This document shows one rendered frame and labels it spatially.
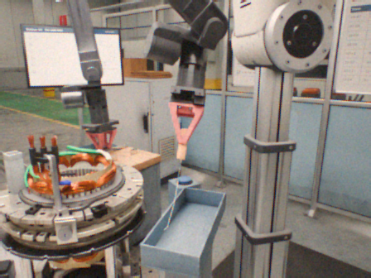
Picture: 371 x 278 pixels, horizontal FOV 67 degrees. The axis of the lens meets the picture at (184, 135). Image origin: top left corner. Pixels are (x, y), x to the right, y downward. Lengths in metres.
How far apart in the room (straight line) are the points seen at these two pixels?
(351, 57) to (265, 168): 1.89
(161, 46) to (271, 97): 0.31
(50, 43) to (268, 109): 1.32
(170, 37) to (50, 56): 1.25
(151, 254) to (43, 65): 1.38
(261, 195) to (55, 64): 1.33
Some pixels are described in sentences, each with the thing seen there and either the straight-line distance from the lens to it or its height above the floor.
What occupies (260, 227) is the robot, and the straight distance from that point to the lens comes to 0.83.
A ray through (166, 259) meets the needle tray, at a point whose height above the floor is 1.05.
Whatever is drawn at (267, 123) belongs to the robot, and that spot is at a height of 1.23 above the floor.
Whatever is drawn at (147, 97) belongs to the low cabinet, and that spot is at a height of 1.02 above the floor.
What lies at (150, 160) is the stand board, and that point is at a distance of 0.94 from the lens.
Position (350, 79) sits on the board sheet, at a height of 1.24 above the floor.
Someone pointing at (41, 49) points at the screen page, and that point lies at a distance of 1.75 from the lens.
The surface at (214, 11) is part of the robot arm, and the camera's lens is 0.55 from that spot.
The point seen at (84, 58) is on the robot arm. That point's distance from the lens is 0.89.
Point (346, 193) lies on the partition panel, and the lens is 2.80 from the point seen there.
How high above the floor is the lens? 1.38
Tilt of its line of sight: 15 degrees down
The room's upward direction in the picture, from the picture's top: straight up
